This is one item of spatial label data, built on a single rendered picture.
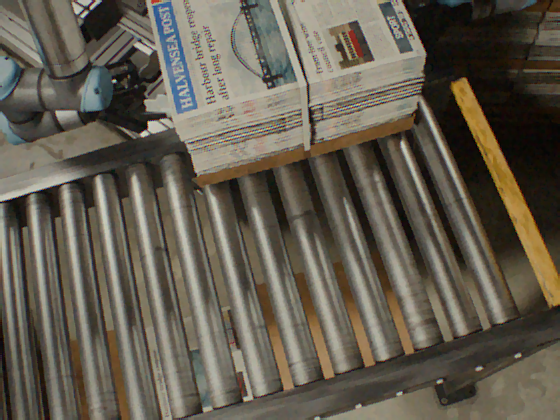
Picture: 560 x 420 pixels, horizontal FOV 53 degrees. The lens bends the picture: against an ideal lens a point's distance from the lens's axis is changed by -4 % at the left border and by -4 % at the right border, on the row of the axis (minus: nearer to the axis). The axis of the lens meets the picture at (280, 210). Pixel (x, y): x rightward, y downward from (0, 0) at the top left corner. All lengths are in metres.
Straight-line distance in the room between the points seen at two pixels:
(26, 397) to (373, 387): 0.55
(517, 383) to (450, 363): 0.87
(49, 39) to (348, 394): 0.69
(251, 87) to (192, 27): 0.14
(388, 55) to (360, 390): 0.49
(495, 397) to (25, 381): 1.24
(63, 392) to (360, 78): 0.66
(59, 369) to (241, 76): 0.54
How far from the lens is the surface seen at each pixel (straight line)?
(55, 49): 0.96
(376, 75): 0.86
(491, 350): 0.94
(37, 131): 1.14
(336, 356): 0.92
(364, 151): 1.03
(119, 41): 2.03
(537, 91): 1.84
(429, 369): 0.92
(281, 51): 0.85
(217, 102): 0.81
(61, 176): 1.12
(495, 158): 1.03
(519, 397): 1.79
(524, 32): 1.60
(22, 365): 1.04
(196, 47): 0.87
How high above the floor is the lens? 1.70
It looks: 67 degrees down
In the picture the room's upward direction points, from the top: 12 degrees counter-clockwise
